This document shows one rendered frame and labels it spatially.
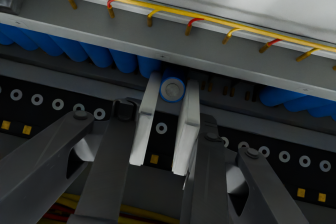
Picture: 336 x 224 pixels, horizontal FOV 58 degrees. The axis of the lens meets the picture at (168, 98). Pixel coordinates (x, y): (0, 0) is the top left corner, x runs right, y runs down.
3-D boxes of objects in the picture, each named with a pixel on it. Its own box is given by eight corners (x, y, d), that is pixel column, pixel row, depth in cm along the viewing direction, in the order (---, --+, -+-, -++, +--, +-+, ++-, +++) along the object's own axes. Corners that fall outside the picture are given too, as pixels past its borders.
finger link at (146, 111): (142, 167, 15) (127, 164, 15) (154, 111, 22) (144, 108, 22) (153, 115, 14) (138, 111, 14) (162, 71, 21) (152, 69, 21)
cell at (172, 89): (166, 88, 27) (163, 107, 20) (160, 68, 26) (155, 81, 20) (186, 82, 26) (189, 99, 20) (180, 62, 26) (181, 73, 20)
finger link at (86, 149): (124, 173, 13) (57, 158, 13) (139, 122, 18) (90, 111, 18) (130, 144, 13) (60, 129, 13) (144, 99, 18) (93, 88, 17)
